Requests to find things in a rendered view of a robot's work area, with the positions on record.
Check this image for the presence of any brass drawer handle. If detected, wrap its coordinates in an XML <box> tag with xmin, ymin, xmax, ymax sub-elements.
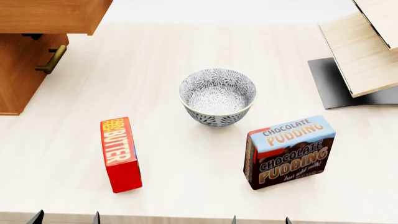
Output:
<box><xmin>34</xmin><ymin>44</ymin><xmax>67</xmax><ymax>75</ymax></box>

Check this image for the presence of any brown wooden cabinet drawer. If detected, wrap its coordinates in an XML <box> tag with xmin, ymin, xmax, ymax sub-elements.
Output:
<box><xmin>0</xmin><ymin>0</ymin><xmax>114</xmax><ymax>36</ymax></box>

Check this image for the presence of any brown wooden cabinet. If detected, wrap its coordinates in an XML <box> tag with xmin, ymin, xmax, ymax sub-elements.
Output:
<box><xmin>0</xmin><ymin>33</ymin><xmax>70</xmax><ymax>116</ymax></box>

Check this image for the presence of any chocolate pudding box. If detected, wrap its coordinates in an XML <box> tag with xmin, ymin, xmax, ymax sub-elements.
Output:
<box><xmin>243</xmin><ymin>114</ymin><xmax>336</xmax><ymax>190</ymax></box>

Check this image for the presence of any grey patterned ceramic bowl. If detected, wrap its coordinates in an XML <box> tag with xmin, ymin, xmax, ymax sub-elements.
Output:
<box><xmin>178</xmin><ymin>67</ymin><xmax>257</xmax><ymax>128</ymax></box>

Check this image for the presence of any light wooden rack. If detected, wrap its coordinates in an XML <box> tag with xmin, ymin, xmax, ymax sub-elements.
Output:
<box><xmin>317</xmin><ymin>0</ymin><xmax>398</xmax><ymax>99</ymax></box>

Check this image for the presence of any red butter box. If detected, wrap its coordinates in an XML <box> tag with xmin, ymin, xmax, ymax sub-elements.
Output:
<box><xmin>99</xmin><ymin>116</ymin><xmax>143</xmax><ymax>194</ymax></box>

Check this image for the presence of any black drawer handle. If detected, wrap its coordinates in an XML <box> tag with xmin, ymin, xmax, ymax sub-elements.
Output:
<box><xmin>21</xmin><ymin>33</ymin><xmax>44</xmax><ymax>41</ymax></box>

